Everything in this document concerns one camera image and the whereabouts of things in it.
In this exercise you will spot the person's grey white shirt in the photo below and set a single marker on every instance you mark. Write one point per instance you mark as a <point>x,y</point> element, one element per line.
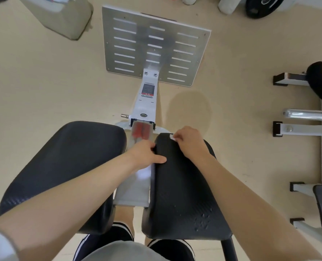
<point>123,252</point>

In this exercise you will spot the white cleaning wipe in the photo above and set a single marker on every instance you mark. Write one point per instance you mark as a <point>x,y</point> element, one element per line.
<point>172,137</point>

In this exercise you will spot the person's leg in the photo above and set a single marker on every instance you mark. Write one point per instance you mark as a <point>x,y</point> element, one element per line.
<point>124,217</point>
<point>148,241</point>

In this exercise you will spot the white exercise machine black roller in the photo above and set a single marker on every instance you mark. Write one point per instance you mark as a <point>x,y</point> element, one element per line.
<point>318,78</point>

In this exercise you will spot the person's right leg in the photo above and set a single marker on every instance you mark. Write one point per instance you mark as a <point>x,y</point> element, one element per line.
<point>148,241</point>

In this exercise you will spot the white machine frame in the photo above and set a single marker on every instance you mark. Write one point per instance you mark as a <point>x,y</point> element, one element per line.
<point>147,105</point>

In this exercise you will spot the black grip bar silver cap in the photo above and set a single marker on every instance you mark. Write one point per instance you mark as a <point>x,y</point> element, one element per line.
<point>229,250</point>

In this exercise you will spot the person's left forearm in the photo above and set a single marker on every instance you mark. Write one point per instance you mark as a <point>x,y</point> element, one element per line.
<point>55,203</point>

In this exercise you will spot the person's right hand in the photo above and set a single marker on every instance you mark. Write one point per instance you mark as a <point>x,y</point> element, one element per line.
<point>193,144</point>

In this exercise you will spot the perforated metal footplate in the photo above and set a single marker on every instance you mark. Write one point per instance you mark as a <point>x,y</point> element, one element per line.
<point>169,48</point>

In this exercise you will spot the black textured cushion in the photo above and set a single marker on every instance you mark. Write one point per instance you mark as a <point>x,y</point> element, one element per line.
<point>63,154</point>

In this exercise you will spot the person's left leg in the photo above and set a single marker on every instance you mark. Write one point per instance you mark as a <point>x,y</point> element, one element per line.
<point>124,217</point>

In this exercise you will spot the person's black striped shorts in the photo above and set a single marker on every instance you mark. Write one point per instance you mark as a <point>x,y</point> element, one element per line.
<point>104,241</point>

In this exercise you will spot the black weight plate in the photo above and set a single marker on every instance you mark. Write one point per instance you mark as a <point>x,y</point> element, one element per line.
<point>261,10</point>

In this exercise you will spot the person's left hand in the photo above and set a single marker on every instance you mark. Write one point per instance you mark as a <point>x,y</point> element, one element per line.
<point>144,156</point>

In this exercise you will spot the person's right forearm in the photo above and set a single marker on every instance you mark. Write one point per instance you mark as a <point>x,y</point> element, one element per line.
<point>253,214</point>

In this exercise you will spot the black cushion with small dents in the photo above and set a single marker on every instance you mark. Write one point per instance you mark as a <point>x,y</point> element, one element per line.
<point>182,192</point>

